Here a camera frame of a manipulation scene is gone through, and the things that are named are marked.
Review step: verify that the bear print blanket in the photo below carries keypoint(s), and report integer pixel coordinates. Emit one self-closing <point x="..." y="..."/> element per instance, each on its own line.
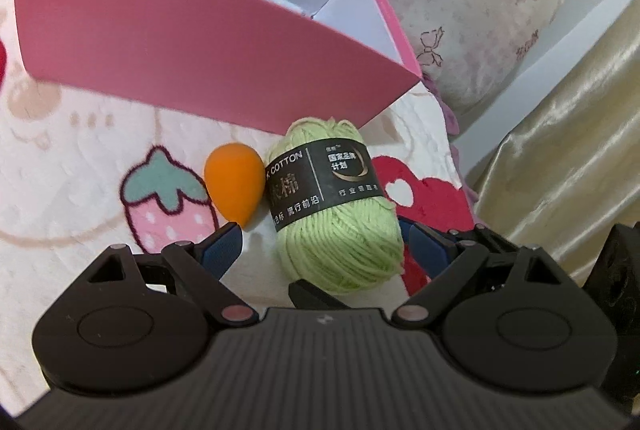
<point x="75" y="135"/>

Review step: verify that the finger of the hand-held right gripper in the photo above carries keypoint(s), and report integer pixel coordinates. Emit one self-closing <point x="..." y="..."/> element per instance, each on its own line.
<point x="485" y="235"/>

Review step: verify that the golden satin curtain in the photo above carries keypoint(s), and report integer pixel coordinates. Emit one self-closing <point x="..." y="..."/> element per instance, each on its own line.
<point x="575" y="150"/>

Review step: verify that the white printed packet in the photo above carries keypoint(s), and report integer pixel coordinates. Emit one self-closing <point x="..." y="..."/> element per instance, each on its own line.
<point x="280" y="0"/>

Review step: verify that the pink cardboard box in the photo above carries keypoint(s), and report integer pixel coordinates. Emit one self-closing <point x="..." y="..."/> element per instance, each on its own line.
<point x="150" y="40"/>

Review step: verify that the orange makeup sponge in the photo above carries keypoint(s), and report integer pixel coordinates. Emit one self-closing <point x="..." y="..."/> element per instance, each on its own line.
<point x="232" y="180"/>

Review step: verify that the green yarn ball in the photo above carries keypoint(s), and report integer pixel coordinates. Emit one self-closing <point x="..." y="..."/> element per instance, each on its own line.
<point x="340" y="240"/>

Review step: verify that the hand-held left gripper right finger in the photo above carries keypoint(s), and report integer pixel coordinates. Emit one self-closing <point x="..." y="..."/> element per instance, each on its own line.
<point x="427" y="255"/>

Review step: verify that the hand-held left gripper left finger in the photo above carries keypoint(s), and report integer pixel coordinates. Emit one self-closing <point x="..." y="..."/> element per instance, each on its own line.
<point x="225" y="250"/>

